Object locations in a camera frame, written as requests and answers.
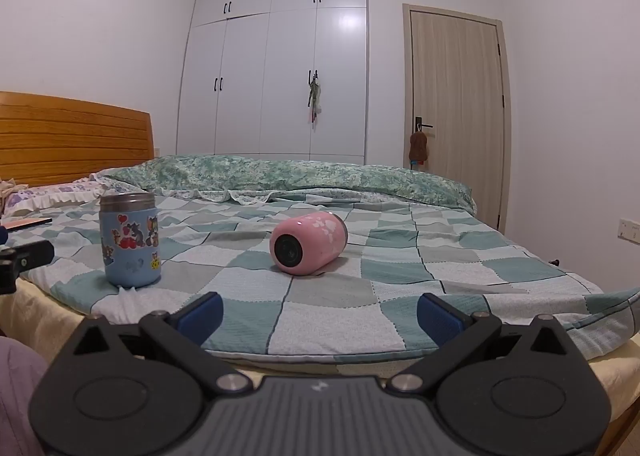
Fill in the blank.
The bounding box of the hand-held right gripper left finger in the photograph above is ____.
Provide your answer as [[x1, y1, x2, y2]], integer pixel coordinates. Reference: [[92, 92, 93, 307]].
[[62, 292, 253, 394]]

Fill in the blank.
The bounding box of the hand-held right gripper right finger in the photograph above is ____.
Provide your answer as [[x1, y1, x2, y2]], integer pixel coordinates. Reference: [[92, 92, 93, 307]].
[[390, 293, 576, 394]]

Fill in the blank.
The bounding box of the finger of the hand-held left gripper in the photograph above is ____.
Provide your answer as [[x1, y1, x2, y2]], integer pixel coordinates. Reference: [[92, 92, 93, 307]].
[[0, 239, 55, 294]]

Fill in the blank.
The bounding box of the pink cup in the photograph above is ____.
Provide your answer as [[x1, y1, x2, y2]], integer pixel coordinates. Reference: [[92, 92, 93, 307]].
[[270, 212, 348, 277]]

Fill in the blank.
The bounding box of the blue cartoon sticker cup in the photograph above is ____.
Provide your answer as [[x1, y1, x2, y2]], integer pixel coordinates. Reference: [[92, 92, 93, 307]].
[[98, 191, 162, 289]]

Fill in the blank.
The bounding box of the yellow mattress cover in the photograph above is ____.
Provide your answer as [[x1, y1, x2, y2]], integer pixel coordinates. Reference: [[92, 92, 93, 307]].
[[0, 278, 640, 437]]

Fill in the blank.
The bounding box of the purple floral pillow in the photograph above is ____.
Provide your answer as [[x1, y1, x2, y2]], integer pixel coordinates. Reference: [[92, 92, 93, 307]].
[[0, 176, 113, 217]]

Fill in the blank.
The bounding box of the checkered bed sheet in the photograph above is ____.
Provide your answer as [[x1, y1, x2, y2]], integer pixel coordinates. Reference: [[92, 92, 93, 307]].
[[20, 191, 640, 367]]

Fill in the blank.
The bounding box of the wooden headboard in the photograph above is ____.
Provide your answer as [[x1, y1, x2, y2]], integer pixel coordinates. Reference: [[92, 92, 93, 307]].
[[0, 91, 155, 187]]

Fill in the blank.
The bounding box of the pink cloth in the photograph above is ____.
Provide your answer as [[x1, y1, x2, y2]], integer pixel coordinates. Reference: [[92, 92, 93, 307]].
[[0, 336, 48, 456]]

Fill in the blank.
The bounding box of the green floral quilt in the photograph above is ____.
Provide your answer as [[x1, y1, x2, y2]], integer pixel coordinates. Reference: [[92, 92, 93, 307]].
[[95, 154, 478, 222]]

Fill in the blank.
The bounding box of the brown hanging pouch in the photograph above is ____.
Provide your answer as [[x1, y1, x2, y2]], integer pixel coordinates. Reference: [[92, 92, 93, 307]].
[[408, 128, 430, 171]]

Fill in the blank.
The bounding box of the wooden door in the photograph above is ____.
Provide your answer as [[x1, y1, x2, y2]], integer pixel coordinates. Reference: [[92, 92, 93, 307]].
[[402, 3, 513, 237]]

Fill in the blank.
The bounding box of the white wardrobe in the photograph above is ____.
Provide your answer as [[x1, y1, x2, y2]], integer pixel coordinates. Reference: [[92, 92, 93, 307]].
[[176, 0, 370, 164]]

